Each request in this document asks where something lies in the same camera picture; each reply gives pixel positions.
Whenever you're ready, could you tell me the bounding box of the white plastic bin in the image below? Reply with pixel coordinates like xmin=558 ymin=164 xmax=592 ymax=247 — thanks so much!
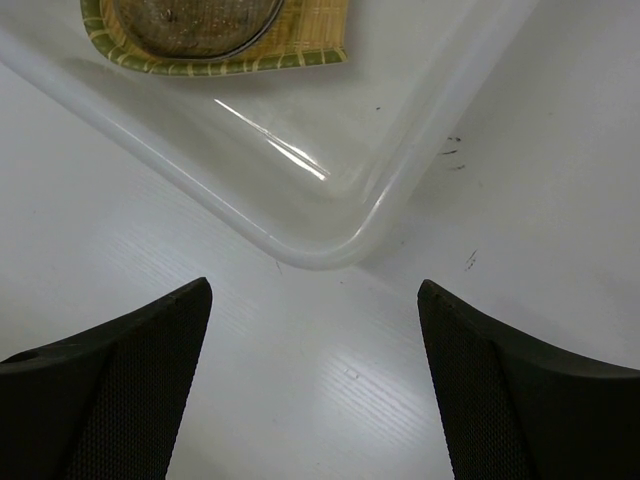
xmin=1 ymin=1 xmax=534 ymax=270

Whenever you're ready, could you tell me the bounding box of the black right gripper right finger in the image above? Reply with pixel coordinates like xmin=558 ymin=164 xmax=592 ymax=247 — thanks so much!
xmin=417 ymin=280 xmax=639 ymax=479

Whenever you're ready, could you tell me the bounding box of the clear glass plate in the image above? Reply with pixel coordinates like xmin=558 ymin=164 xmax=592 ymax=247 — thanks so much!
xmin=112 ymin=0 xmax=284 ymax=60

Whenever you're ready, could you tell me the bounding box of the woven bamboo tray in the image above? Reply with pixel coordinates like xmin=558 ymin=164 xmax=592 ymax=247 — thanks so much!
xmin=80 ymin=0 xmax=349 ymax=77

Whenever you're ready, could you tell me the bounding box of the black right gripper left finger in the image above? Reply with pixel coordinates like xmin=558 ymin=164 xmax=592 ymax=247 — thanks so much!
xmin=1 ymin=278 xmax=212 ymax=479

